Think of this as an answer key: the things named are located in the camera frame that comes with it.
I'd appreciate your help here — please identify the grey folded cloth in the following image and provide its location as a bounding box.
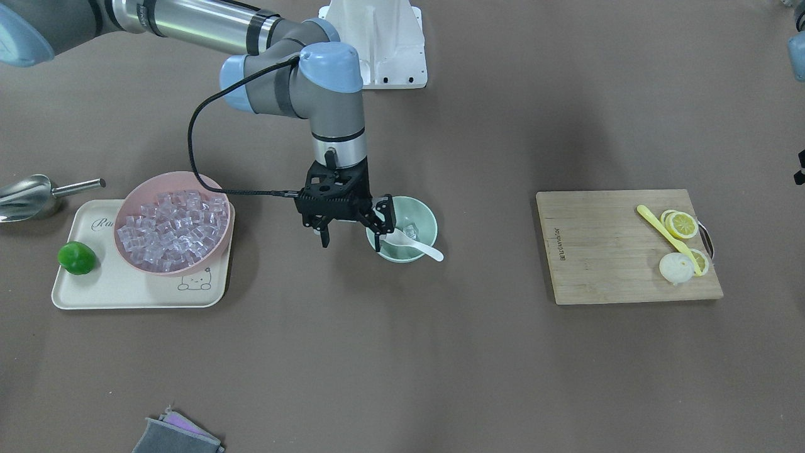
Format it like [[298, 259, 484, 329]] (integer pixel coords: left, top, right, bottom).
[[133, 408, 225, 452]]

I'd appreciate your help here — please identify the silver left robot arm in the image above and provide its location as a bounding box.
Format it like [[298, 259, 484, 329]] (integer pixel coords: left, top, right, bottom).
[[782, 1, 804, 83]]

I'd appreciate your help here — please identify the pink bowl of ice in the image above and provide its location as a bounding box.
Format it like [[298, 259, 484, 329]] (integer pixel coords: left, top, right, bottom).
[[113, 171, 235, 276]]

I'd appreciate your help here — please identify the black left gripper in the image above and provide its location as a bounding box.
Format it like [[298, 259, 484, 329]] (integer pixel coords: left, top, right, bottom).
[[794, 150, 805, 186]]

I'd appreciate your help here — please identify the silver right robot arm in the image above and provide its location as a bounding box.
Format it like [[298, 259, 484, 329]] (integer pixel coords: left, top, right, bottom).
[[1, 1, 395, 250]]

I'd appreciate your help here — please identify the lemon slice stack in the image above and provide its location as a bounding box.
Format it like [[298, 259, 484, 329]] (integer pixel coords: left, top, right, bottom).
[[660, 210, 699, 240]]

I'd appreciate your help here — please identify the green lime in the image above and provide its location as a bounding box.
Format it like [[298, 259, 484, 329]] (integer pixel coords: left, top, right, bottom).
[[57, 241, 97, 275]]

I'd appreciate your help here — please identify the single lemon slice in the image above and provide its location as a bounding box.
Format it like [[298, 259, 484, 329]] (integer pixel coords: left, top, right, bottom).
[[690, 249, 711, 276]]

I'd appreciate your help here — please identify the clear ice cube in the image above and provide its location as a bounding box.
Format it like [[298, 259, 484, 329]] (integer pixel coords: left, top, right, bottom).
[[402, 223, 419, 241]]

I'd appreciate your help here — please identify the metal ice scoop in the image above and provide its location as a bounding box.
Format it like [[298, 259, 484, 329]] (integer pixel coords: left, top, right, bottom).
[[1, 174, 106, 223]]

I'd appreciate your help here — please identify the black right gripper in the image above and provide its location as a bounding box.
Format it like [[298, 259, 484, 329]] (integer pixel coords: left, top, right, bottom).
[[296, 158, 396, 253]]

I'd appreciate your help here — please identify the mint green bowl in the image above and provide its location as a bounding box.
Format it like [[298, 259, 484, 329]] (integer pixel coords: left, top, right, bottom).
[[379, 196, 439, 264]]

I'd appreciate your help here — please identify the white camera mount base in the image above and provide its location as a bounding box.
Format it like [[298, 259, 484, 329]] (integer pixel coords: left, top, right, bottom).
[[318, 1, 428, 90]]

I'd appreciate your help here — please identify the wooden cutting board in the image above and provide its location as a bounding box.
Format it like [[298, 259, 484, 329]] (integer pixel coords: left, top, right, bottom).
[[535, 189, 724, 306]]

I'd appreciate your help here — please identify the white ceramic spoon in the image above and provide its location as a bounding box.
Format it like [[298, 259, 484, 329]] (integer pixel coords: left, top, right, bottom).
[[383, 228, 445, 262]]

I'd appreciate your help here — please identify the cream plastic tray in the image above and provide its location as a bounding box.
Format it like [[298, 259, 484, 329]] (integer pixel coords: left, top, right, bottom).
[[51, 199, 232, 310]]

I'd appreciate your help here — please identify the yellow plastic knife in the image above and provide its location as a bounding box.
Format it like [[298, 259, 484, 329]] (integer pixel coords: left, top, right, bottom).
[[635, 204, 704, 276]]

